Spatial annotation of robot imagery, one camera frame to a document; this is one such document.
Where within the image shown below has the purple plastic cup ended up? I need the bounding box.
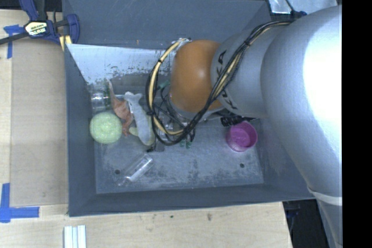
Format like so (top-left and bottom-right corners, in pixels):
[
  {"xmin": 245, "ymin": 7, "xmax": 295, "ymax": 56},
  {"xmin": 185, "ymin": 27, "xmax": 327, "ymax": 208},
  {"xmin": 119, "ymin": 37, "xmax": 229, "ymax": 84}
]
[{"xmin": 226, "ymin": 121, "xmax": 259, "ymax": 153}]

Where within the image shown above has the grey metal bin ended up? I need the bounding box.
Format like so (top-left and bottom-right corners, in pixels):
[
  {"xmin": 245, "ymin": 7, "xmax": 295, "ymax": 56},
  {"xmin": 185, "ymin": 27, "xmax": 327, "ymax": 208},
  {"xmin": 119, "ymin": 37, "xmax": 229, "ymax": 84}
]
[{"xmin": 60, "ymin": 0, "xmax": 317, "ymax": 217}]

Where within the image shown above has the white toy shark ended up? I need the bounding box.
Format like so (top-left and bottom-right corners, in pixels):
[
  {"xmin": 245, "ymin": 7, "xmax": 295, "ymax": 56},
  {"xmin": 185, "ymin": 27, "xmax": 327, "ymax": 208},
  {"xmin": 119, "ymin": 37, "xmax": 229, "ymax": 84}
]
[{"xmin": 124, "ymin": 91, "xmax": 156, "ymax": 146}]

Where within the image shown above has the pale green ball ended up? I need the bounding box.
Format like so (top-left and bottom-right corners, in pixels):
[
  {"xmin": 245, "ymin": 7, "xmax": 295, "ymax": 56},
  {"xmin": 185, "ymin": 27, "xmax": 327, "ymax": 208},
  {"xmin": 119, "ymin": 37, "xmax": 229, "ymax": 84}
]
[{"xmin": 89, "ymin": 112, "xmax": 123, "ymax": 145}]

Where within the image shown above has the black cylinder on white bracket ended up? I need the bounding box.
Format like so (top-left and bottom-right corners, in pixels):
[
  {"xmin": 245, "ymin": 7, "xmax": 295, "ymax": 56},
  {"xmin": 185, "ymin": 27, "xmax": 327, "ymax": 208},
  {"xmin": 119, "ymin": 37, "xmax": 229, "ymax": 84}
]
[{"xmin": 220, "ymin": 114, "xmax": 254, "ymax": 127}]

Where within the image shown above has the orange toy animal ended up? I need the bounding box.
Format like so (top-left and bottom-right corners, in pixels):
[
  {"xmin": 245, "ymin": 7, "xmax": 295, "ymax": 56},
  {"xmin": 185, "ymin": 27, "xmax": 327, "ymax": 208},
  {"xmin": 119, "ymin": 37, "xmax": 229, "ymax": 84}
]
[{"xmin": 105, "ymin": 78, "xmax": 135, "ymax": 137}]

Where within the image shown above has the clear glass cup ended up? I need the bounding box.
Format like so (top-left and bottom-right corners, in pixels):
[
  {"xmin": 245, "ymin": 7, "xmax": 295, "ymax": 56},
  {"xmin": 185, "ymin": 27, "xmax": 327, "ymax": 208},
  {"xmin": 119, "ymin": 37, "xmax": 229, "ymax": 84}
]
[{"xmin": 90, "ymin": 81, "xmax": 113, "ymax": 112}]

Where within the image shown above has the pale wood flat board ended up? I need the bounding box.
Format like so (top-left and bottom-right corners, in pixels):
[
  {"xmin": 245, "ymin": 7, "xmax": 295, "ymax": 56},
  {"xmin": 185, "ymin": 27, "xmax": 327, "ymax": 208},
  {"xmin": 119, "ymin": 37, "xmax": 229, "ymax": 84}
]
[{"xmin": 9, "ymin": 39, "xmax": 70, "ymax": 207}]

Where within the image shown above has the clear plastic bottle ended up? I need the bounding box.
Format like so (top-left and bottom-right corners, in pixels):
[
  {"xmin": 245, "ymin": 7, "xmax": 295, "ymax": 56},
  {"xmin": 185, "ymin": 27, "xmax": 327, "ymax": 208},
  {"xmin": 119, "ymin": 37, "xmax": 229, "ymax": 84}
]
[{"xmin": 117, "ymin": 153, "xmax": 155, "ymax": 187}]

